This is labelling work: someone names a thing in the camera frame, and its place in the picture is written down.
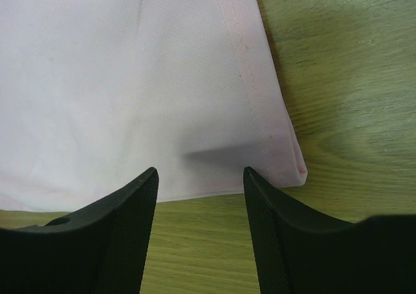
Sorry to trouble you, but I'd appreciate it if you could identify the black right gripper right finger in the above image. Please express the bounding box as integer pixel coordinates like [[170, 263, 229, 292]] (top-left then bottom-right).
[[243, 167, 415, 293]]

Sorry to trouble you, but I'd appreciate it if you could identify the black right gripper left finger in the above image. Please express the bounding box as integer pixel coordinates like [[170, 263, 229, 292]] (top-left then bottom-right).
[[1, 167, 159, 294]]

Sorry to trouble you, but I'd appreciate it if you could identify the pink t-shirt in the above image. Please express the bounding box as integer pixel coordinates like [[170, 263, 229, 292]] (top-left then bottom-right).
[[1, 0, 307, 211]]

